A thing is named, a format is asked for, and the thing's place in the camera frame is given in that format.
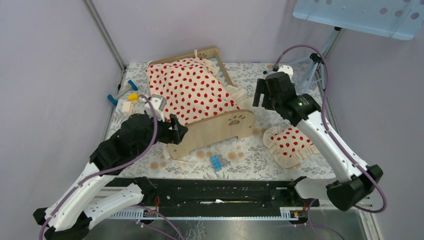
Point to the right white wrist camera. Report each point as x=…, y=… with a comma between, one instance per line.
x=287, y=70

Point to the small strawberry print pillow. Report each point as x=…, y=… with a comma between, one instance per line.
x=288, y=146

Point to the wooden pet bed frame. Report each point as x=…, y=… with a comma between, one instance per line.
x=236, y=123

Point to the beige wooden toy block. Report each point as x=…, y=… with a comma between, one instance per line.
x=127, y=108

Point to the large strawberry print cushion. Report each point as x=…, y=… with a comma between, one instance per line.
x=194, y=89

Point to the yellow toy block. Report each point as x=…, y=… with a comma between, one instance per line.
x=133, y=97

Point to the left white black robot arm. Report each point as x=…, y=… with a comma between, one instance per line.
x=73, y=215

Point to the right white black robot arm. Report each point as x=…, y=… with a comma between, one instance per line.
x=356, y=182

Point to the grey tripod stand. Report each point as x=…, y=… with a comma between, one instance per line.
x=315, y=74

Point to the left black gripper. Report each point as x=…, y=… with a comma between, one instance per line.
x=175, y=134

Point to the floral table mat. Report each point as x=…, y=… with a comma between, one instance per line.
x=244, y=159

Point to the blue toy brick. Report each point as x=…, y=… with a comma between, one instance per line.
x=216, y=163

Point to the light blue perforated tray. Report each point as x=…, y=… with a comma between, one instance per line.
x=395, y=19

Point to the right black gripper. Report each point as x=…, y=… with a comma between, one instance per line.
x=261, y=88

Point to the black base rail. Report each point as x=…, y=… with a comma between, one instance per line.
x=222, y=198

